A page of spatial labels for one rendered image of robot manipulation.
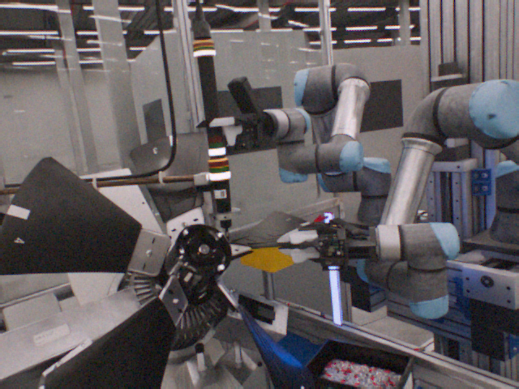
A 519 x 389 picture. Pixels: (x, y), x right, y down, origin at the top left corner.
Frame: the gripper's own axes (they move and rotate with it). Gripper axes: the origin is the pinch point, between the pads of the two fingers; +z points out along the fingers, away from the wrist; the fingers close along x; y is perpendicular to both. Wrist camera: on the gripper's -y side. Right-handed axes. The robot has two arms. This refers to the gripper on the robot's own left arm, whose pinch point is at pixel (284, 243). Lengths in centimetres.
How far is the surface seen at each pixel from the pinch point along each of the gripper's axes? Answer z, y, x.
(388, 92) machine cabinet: -63, -447, 7
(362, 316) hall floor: -16, -189, 139
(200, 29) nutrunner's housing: 11.3, 0.7, -47.2
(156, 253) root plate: 23.4, 14.7, -5.5
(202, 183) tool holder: 15.4, 3.6, -16.4
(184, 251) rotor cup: 16.6, 16.6, -6.4
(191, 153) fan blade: 21.1, -8.0, -21.1
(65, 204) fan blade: 36.4, 20.4, -18.7
